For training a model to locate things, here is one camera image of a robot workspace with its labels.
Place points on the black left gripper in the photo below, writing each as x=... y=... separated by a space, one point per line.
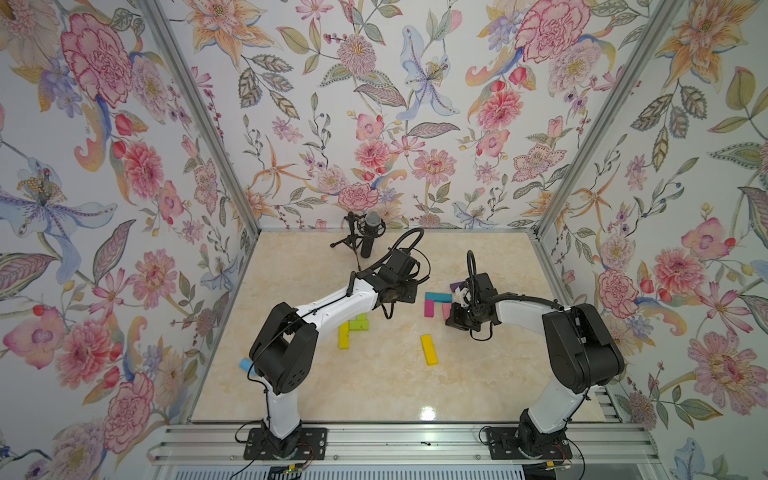
x=410 y=288

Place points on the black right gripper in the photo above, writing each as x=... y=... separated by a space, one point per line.
x=454 y=319

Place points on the pink block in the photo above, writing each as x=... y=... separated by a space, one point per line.
x=446 y=311

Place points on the teal block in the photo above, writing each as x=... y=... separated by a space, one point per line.
x=439 y=297

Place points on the purple block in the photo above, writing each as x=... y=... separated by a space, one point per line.
x=457 y=286

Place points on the yellow long block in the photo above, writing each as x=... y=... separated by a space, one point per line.
x=344 y=336

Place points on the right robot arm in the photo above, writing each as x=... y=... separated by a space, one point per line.
x=582 y=355

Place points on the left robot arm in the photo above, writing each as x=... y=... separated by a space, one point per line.
x=283 y=352

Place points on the black microphone tripod stand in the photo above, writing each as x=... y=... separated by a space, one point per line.
x=354 y=238

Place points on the black mesh microphone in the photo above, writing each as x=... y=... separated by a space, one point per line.
x=372 y=226

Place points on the light blue block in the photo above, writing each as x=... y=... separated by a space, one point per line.
x=245 y=365

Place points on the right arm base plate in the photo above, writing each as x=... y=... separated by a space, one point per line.
x=513 y=443

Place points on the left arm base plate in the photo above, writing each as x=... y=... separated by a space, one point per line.
x=304 y=443

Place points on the aluminium front rail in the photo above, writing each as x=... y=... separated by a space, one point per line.
x=399 y=443

